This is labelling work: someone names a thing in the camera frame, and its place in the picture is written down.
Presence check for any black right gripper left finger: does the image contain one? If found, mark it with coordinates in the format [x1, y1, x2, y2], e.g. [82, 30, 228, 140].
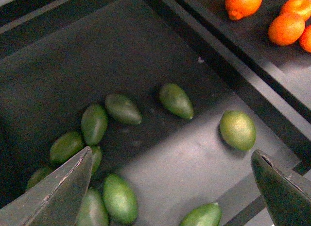
[0, 147, 92, 226]

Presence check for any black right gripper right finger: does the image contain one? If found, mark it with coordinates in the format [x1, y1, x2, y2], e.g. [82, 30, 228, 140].
[251, 150, 311, 226]

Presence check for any light green round avocado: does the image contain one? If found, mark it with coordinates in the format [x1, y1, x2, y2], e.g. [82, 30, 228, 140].
[219, 110, 257, 151]

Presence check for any orange fruit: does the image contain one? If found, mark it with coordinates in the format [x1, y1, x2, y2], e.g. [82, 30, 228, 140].
[268, 12, 305, 46]
[279, 0, 311, 21]
[225, 0, 262, 21]

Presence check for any black shelf divider rail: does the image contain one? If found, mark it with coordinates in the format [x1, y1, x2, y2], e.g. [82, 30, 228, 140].
[150, 0, 311, 165]

